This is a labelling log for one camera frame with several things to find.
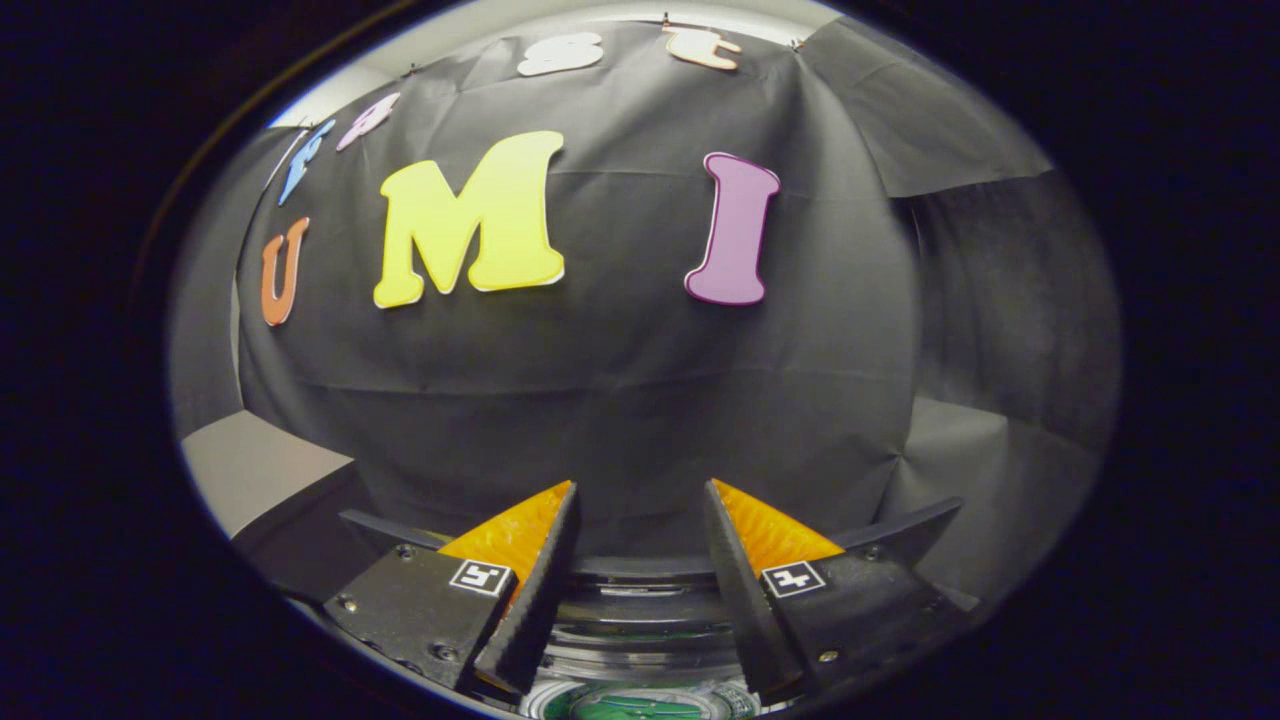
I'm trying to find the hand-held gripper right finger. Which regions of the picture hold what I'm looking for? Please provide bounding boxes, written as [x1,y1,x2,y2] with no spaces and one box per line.
[702,478,976,701]

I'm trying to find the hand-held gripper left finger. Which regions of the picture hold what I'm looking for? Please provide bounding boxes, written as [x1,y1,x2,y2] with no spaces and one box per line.
[322,480,583,698]

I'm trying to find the green polo shirt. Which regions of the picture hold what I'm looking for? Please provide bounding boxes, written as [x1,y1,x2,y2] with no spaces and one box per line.
[570,690,716,717]

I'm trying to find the dark washing machine lid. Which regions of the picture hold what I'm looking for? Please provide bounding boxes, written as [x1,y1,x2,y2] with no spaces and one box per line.
[338,497,981,691]

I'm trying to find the grey cabinet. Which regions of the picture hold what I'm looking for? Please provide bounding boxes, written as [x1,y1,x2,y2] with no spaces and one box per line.
[180,408,381,601]

